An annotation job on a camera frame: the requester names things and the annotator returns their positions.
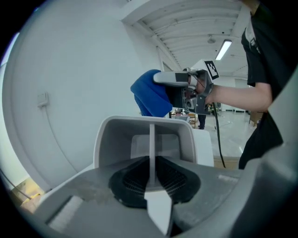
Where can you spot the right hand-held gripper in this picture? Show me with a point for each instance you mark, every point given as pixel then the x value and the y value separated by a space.
pixel 202 93

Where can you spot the person's right forearm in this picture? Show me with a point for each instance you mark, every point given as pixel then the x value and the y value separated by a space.
pixel 237 95

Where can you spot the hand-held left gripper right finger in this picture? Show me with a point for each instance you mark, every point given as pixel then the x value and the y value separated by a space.
pixel 209 186

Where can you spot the brown cardboard box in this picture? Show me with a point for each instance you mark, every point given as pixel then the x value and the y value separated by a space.
pixel 255 118

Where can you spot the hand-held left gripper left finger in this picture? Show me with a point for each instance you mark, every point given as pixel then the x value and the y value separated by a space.
pixel 93 186

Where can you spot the blue cloth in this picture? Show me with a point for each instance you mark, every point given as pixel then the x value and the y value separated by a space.
pixel 151 97

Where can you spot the person's black t-shirt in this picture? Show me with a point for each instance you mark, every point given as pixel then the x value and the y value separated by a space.
pixel 265 58

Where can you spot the long ceiling lamp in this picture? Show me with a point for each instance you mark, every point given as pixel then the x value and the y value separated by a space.
pixel 224 49

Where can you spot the white wall socket box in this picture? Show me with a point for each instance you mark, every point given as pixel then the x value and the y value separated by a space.
pixel 43 99

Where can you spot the white plastic box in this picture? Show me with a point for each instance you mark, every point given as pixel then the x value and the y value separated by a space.
pixel 202 144

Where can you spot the round ceiling smoke detector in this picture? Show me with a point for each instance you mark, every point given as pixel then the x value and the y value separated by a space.
pixel 211 39

